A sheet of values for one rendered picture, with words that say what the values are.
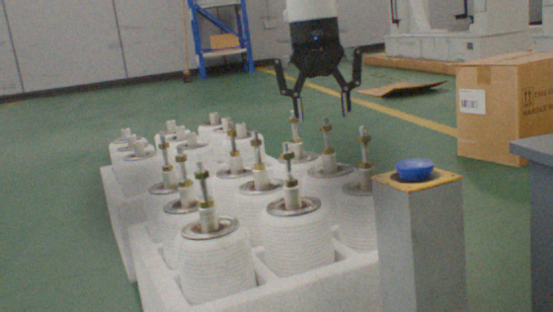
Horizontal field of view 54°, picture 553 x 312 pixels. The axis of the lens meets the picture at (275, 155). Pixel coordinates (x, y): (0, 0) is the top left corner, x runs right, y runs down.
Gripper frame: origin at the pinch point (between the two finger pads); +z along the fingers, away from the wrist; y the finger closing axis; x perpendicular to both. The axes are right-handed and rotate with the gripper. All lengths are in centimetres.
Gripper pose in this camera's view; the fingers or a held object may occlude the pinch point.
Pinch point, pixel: (322, 111)
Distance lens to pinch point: 86.7
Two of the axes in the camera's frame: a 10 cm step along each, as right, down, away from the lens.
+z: 1.2, 9.6, 2.3
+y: 9.9, -1.1, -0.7
